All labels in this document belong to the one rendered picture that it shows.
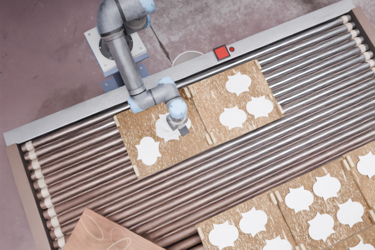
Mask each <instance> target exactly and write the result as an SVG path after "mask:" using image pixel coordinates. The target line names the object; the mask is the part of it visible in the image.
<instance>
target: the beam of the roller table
mask: <svg viewBox="0 0 375 250"><path fill-rule="evenodd" d="M353 8H355V6H354V4H353V2H352V1H351V0H341V1H339V2H336V3H333V4H331V5H328V6H326V7H323V8H321V9H318V10H316V11H313V12H310V13H308V14H305V15H303V16H300V17H298V18H295V19H293V20H290V21H287V22H285V23H282V24H280V25H277V26H275V27H272V28H269V29H267V30H264V31H262V32H259V33H257V34H255V35H252V36H249V37H246V38H244V39H242V40H239V41H236V42H234V43H232V44H229V45H227V46H226V47H227V49H228V51H229V48H230V47H234V49H235V50H234V52H230V51H229V53H230V55H231V57H229V58H227V59H224V60H222V61H219V62H218V61H217V59H216V57H215V55H214V53H213V51H211V52H208V53H206V54H204V55H201V56H198V57H195V58H193V59H191V60H188V61H186V62H183V63H181V64H178V65H175V66H173V67H170V68H168V69H165V70H163V71H160V72H158V73H155V74H152V75H150V76H147V77H145V78H142V80H143V83H144V85H145V87H146V90H149V89H151V88H154V87H156V86H157V84H156V83H157V81H158V80H159V79H161V78H163V77H166V76H170V77H172V79H173V81H174V83H175V84H176V83H178V82H180V81H183V80H185V79H188V78H190V77H193V76H196V75H198V74H201V73H203V72H205V71H208V70H210V69H213V68H216V67H218V66H221V65H223V64H226V63H228V62H230V61H233V60H235V59H238V58H240V57H242V56H245V55H248V54H250V53H253V52H255V51H258V50H260V49H263V48H265V47H267V46H270V45H273V44H275V43H278V42H280V41H283V40H285V39H288V38H290V37H293V36H295V35H298V34H300V33H303V32H305V31H308V30H310V29H312V28H315V27H318V26H320V25H323V24H325V23H328V22H330V21H333V20H335V19H337V18H339V17H341V16H345V15H346V14H347V13H348V12H349V11H350V10H351V9H353ZM129 97H130V95H129V92H128V90H127V88H126V86H125V85H124V86H122V87H119V88H117V89H114V90H111V91H109V92H106V93H104V94H101V95H99V96H97V97H94V98H91V99H88V100H86V101H84V102H81V103H79V104H76V105H73V106H71V107H68V108H66V109H63V110H60V111H58V112H56V113H53V114H51V115H48V116H45V117H43V118H40V119H38V120H35V121H33V122H30V123H28V124H25V125H22V126H20V127H17V128H15V129H12V130H10V131H7V132H5V133H3V136H4V139H5V142H6V145H7V146H10V145H12V144H14V143H18V144H20V145H24V144H25V143H26V142H29V141H33V140H36V139H38V138H41V137H43V136H46V135H48V134H50V133H53V132H56V131H58V130H61V129H63V128H66V127H68V126H71V125H73V124H76V123H78V122H81V121H83V120H86V119H88V118H91V117H93V116H96V115H98V114H101V113H103V112H106V111H108V110H110V109H113V108H115V107H118V106H120V105H123V104H126V103H128V102H127V99H128V98H129Z"/></svg>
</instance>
